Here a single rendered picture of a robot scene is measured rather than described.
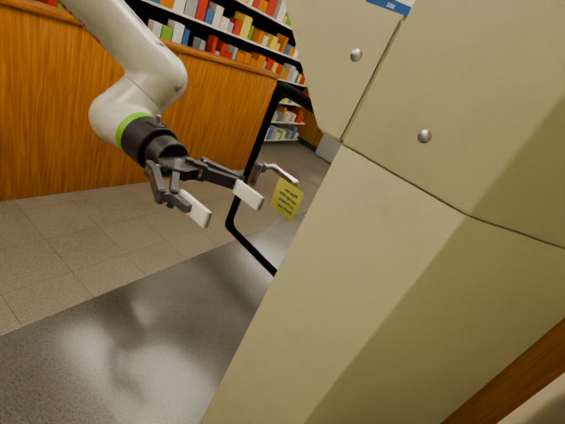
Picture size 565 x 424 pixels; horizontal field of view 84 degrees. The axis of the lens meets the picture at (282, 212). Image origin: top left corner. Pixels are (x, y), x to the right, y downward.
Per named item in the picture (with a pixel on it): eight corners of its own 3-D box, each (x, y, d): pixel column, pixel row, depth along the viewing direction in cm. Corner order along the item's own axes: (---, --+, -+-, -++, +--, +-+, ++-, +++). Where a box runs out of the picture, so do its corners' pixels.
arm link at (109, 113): (103, 140, 73) (65, 108, 62) (142, 102, 75) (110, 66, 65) (139, 170, 67) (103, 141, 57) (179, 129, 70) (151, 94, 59)
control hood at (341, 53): (414, 140, 53) (451, 80, 48) (340, 144, 26) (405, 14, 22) (357, 110, 57) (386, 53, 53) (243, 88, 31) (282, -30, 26)
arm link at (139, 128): (156, 160, 70) (116, 163, 62) (168, 109, 64) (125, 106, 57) (174, 173, 67) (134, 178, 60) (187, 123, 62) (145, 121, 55)
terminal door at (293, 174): (302, 306, 71) (397, 145, 53) (224, 225, 86) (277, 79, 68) (303, 304, 72) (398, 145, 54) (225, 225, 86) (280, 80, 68)
